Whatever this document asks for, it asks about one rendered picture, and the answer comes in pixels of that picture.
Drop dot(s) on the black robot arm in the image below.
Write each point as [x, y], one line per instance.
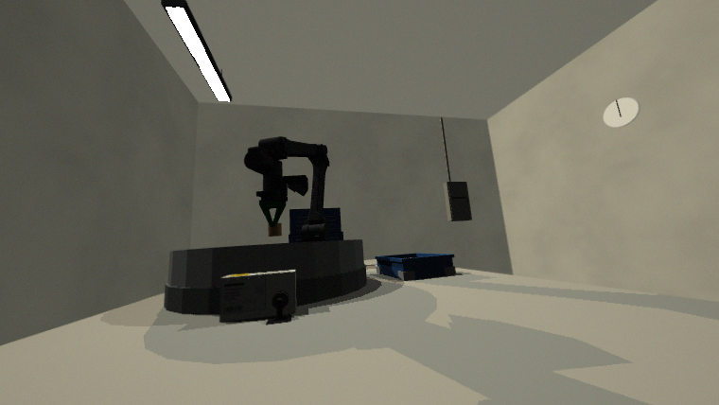
[264, 159]

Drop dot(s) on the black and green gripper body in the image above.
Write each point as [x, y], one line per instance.
[270, 196]

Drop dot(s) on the blue crate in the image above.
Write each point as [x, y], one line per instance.
[418, 266]

